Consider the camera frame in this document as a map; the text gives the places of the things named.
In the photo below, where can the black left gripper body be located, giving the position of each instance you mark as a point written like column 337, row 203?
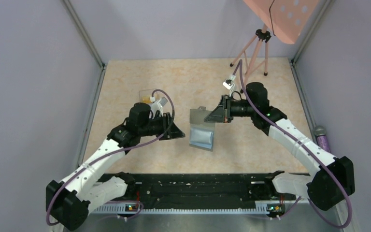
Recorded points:
column 161, row 124

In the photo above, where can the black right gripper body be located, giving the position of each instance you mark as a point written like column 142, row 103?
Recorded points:
column 227, row 101

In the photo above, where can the grey card holder wallet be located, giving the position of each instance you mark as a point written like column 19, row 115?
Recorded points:
column 201, row 132

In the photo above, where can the clear plastic card box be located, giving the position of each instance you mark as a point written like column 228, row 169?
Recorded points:
column 145, row 96

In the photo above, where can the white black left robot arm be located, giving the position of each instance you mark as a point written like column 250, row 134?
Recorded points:
column 70, row 201

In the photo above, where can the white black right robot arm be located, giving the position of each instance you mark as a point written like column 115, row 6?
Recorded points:
column 330, row 179

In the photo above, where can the pink tripod stand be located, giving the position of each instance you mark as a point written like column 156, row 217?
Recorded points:
column 262, row 37

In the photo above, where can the purple glitter bottle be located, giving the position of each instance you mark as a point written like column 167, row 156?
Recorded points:
column 321, row 137

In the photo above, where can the pink perforated panel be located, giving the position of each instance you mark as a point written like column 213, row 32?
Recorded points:
column 286, row 18

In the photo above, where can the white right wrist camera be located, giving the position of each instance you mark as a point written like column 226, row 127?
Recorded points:
column 229, row 83

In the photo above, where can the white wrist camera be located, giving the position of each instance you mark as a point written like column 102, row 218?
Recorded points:
column 229, row 83
column 157, row 104

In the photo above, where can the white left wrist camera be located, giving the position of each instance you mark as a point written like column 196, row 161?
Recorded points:
column 157, row 104

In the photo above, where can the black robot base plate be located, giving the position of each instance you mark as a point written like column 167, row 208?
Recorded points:
column 201, row 191

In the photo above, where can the aluminium frame rail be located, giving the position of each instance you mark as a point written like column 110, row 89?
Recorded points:
column 131, row 208

